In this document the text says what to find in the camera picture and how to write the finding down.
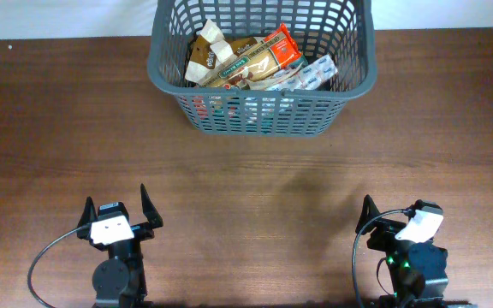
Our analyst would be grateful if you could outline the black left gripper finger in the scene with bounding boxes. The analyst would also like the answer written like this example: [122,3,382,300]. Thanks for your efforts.
[140,183,163,227]
[77,197,98,228]

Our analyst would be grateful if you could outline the multicolour tissue pack strip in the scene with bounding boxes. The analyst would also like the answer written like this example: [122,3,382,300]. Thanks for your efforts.
[265,55,338,91]

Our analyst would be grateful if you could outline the beige Pantree mushroom pouch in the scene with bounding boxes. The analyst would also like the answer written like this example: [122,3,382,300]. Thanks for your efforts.
[185,19,263,85]

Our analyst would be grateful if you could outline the San Remo spaghetti packet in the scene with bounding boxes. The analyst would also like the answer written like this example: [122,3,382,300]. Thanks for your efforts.
[197,23,302,90]

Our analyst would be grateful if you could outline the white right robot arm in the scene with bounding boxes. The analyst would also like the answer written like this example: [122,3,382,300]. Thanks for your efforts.
[351,195,473,308]

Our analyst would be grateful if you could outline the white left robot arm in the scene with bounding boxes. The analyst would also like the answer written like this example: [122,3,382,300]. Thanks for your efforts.
[77,185,163,308]

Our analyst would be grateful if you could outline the grey plastic basket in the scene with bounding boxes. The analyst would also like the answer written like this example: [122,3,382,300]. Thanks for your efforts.
[147,0,377,137]

